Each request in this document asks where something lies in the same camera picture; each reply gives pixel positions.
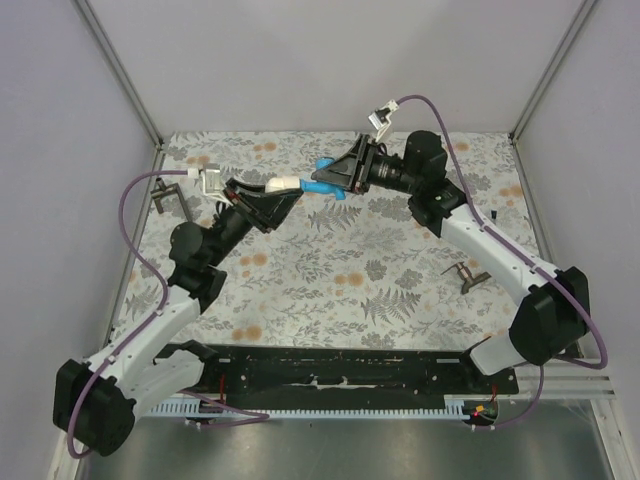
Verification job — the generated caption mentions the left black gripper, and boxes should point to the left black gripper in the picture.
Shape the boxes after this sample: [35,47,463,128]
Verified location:
[206,177,304,266]

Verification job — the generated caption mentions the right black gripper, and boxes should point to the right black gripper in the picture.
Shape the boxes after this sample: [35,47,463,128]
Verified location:
[314,134,421,196]

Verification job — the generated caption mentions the white plastic elbow fitting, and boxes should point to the white plastic elbow fitting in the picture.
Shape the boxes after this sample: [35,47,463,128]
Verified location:
[264,176,301,193]

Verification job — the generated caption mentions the blue plastic faucet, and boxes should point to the blue plastic faucet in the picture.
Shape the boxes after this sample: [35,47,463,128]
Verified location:
[299,157,346,201]

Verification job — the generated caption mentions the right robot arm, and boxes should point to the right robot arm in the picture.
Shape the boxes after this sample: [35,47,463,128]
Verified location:
[311,130,589,394]

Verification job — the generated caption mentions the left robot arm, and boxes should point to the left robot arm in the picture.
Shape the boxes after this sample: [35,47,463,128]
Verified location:
[53,176,303,459]

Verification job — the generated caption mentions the dark metal faucet left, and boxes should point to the dark metal faucet left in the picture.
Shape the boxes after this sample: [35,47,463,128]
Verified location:
[150,177,193,221]

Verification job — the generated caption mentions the floral patterned mat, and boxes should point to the floral patterned mat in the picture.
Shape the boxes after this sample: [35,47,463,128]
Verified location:
[113,130,564,351]

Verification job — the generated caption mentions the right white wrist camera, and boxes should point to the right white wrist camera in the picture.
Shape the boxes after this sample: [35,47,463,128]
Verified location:
[368,100,399,144]

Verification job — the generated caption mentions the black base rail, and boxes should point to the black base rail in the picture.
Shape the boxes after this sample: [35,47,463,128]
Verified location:
[190,345,519,411]

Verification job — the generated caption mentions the left aluminium frame post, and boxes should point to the left aluminium frame post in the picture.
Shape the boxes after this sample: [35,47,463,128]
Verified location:
[71,0,164,151]

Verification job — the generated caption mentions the aluminium frame post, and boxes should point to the aluminium frame post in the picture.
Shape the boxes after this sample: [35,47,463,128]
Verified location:
[71,0,164,151]
[509,0,600,145]

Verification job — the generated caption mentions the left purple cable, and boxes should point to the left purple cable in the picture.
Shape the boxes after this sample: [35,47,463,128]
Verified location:
[64,169,271,459]

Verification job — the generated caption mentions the purple cable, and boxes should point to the purple cable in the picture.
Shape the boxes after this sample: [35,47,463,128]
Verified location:
[397,94,610,431]
[64,169,271,459]

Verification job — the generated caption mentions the white slotted cable duct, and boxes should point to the white slotted cable duct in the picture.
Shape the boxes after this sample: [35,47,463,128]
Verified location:
[149,395,464,419]

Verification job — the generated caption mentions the right aluminium frame post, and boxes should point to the right aluminium frame post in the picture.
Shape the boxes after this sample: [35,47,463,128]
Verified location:
[509,0,600,145]

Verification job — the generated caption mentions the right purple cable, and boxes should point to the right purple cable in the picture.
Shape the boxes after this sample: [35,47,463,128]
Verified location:
[397,94,610,431]

